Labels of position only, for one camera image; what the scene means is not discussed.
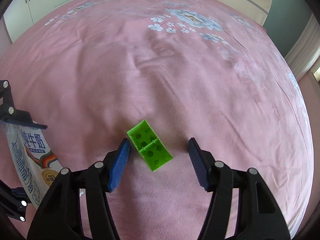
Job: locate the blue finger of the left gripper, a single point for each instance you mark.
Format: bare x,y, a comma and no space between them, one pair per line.
14,201
10,114

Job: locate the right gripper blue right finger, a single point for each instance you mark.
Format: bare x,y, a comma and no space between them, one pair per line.
259,216

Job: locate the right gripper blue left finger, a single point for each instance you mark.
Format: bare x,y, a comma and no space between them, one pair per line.
59,214

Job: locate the white milk carton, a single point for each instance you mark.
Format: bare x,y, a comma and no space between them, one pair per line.
35,163

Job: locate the green plastic block tray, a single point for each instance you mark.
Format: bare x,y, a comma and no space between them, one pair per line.
149,146

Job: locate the white wardrobe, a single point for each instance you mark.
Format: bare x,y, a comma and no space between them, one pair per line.
22,14

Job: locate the pink floral bed sheet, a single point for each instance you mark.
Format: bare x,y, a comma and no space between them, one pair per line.
94,69

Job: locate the beige curtain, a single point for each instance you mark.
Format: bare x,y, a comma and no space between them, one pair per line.
305,52

